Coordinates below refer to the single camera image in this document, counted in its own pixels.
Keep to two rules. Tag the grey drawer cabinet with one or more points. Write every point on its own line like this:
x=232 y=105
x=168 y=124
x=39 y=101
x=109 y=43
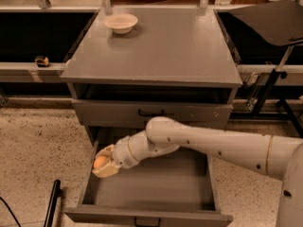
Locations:
x=171 y=55

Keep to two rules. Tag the open grey middle drawer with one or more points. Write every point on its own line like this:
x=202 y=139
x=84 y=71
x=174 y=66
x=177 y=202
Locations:
x=175 y=190

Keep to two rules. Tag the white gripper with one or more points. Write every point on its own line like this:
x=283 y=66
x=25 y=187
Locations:
x=121 y=152

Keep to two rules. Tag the black pole on floor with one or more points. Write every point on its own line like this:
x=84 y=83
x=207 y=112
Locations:
x=55 y=194

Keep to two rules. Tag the closed grey top drawer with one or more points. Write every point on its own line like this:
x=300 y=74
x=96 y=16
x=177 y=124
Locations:
x=135 y=114

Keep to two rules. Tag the small black yellow object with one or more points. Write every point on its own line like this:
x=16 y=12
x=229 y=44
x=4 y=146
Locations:
x=42 y=61

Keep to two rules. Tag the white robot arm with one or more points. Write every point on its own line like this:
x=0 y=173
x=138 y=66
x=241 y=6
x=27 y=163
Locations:
x=277 y=157

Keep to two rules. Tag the orange fruit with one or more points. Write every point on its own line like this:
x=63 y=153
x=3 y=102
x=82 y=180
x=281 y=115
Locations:
x=100 y=162

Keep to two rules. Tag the white paper bowl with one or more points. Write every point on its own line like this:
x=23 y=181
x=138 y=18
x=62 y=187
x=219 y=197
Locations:
x=121 y=23

